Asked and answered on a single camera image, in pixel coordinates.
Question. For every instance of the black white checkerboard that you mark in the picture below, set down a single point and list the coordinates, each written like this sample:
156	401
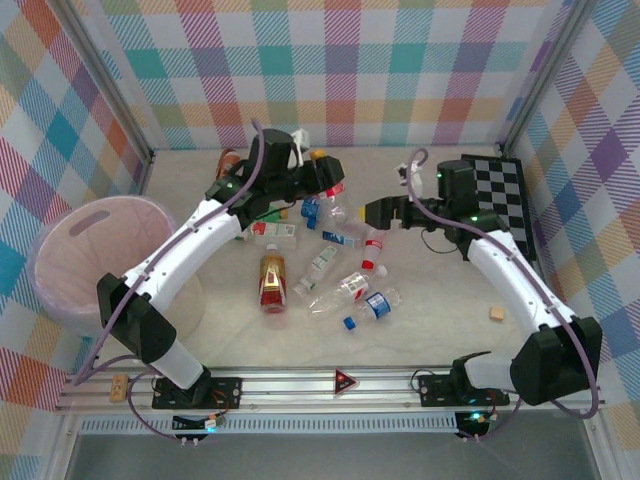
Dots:
505	200

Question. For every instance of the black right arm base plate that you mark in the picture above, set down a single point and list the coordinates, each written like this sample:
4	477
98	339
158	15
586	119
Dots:
435	389

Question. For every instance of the clear bottle blue label cap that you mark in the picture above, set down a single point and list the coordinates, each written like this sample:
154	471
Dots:
377	305

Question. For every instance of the small clear bottle green label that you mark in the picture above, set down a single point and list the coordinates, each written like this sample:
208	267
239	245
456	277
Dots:
325	257

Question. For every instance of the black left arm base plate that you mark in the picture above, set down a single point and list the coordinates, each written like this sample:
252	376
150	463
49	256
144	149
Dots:
227	390

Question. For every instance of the red triangle warning sign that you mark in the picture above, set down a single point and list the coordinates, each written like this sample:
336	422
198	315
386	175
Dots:
345	382

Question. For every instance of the small wooden cube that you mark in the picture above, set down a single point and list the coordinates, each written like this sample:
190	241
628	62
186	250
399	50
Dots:
496	313

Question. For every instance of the crushed clear bottle red-green label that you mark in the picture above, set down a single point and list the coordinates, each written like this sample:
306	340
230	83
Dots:
354	285

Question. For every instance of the small bottle blue label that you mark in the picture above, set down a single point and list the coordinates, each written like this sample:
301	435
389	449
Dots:
310	205

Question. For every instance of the green plastic bottle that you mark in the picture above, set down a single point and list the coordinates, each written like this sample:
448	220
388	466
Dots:
274	216

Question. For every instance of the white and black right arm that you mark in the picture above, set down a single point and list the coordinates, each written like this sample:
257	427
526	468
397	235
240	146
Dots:
520	280

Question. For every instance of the wooden block with holes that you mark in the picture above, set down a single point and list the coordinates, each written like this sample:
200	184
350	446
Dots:
118	388

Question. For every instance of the clear bottle red label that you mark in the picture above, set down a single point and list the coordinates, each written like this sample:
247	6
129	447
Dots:
374	247

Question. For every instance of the purple plastic bin liner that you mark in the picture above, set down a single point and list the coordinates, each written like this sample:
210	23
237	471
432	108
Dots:
100	250

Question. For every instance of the aluminium frame post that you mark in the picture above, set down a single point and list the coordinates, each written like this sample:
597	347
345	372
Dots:
545	75
100	75

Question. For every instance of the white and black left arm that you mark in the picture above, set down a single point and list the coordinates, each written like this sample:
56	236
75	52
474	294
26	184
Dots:
190	240

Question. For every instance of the clear bottle blue-striped label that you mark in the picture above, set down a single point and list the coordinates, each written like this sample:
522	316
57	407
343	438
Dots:
342	239

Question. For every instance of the red gold tea bottle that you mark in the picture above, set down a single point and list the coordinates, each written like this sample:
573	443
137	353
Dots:
273	285

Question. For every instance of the brown label drink bottle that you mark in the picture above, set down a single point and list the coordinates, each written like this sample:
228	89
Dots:
229	159

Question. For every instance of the white round waste bin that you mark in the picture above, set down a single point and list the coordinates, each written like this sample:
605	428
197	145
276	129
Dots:
192	300

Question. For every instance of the small circuit board green LED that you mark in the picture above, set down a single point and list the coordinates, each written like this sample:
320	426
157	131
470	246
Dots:
200	424
475	420

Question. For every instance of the aluminium mounting rail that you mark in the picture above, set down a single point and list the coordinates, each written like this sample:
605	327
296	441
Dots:
290	385

